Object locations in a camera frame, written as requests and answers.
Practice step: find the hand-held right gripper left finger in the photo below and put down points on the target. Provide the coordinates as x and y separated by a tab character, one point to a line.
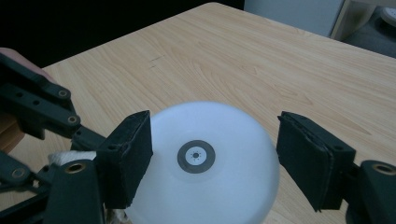
124	161

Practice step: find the round disc-shaped object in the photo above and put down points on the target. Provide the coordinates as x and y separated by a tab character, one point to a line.
389	15

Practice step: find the white cylindrical cup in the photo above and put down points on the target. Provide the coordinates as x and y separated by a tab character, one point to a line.
218	193

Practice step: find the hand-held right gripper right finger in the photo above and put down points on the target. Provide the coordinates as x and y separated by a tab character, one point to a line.
311	161

